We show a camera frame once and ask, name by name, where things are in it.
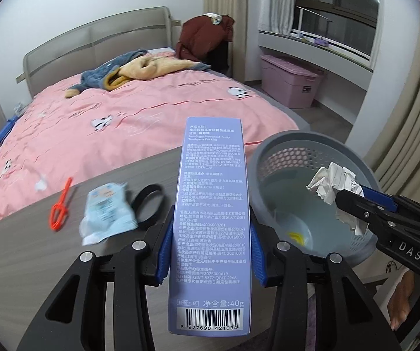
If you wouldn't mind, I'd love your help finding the grey padded headboard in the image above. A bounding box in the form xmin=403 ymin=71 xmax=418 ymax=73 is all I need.
xmin=23 ymin=6 xmax=181 ymax=99

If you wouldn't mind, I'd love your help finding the grey perforated plastic basket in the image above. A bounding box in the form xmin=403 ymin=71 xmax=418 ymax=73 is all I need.
xmin=251 ymin=132 xmax=377 ymax=268

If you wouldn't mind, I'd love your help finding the light blue packet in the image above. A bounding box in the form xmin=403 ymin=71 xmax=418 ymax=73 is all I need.
xmin=79 ymin=183 xmax=137 ymax=246

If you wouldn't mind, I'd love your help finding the blue fleece robe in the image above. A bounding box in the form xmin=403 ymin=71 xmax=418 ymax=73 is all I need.
xmin=65 ymin=49 xmax=148 ymax=99

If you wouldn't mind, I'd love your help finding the white window sill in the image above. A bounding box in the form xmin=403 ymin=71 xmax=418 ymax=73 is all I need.
xmin=257 ymin=31 xmax=373 ymax=92

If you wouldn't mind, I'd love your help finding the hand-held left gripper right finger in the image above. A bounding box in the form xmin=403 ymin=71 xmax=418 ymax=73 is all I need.
xmin=248 ymin=208 xmax=402 ymax=351

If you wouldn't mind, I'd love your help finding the white sheer curtain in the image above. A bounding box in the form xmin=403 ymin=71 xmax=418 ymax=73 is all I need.
xmin=246 ymin=0 xmax=295 ymax=33

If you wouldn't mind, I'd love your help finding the purple cardboard box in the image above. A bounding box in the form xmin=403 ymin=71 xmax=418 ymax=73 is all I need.
xmin=168 ymin=117 xmax=251 ymax=337

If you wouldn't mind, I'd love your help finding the brown jacket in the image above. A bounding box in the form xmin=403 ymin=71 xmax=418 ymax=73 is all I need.
xmin=176 ymin=13 xmax=236 ymax=61

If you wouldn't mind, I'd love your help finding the dark window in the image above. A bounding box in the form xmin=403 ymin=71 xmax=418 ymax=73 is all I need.
xmin=294 ymin=0 xmax=382 ymax=70

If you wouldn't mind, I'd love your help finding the blue plastic tool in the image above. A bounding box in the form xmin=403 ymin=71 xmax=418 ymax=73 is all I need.
xmin=0 ymin=115 xmax=20 ymax=144

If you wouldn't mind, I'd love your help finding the person's right hand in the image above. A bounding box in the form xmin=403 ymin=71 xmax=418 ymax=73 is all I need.
xmin=387 ymin=269 xmax=420 ymax=331

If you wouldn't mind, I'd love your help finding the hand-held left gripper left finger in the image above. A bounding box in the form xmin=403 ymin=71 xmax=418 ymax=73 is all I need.
xmin=16 ymin=223 xmax=176 ymax=351

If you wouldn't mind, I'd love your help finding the black chair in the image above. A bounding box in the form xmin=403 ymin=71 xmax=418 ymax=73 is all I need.
xmin=199 ymin=40 xmax=230 ymax=74

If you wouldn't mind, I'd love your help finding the pink bed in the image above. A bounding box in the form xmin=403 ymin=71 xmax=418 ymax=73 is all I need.
xmin=0 ymin=49 xmax=300 ymax=233

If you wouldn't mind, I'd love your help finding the red plastic scoop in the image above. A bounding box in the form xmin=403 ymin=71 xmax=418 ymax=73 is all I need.
xmin=50 ymin=177 xmax=73 ymax=232

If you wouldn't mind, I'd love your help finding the white paper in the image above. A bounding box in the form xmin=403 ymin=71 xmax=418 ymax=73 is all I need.
xmin=307 ymin=163 xmax=369 ymax=236

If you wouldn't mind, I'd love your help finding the black elastic band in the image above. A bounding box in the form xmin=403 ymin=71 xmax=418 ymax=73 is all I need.
xmin=129 ymin=184 xmax=166 ymax=233

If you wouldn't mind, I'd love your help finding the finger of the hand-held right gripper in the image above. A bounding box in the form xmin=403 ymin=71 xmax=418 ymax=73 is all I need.
xmin=334 ymin=189 xmax=406 ymax=244
xmin=360 ymin=186 xmax=420 ymax=227

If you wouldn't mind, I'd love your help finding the pink storage box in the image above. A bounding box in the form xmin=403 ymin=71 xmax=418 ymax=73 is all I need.
xmin=260 ymin=54 xmax=325 ymax=109

